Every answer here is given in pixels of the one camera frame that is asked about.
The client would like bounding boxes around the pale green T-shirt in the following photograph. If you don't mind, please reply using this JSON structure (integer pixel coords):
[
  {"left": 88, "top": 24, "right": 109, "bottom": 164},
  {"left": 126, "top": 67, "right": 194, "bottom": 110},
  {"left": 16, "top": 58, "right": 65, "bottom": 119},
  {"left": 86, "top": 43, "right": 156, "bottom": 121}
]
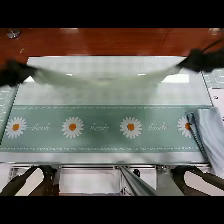
[{"left": 31, "top": 62, "right": 185, "bottom": 90}]

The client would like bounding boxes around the silver frame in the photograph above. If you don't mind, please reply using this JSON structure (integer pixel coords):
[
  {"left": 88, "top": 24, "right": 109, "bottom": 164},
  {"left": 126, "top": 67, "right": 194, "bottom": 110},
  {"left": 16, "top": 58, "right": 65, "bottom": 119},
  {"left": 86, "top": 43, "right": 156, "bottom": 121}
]
[{"left": 0, "top": 162, "right": 224, "bottom": 197}]

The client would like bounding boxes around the light blue garment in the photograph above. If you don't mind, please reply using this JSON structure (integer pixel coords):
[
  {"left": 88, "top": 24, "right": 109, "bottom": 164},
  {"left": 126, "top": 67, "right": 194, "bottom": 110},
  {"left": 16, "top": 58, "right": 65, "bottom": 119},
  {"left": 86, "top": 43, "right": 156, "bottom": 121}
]
[{"left": 185, "top": 106, "right": 224, "bottom": 178}]

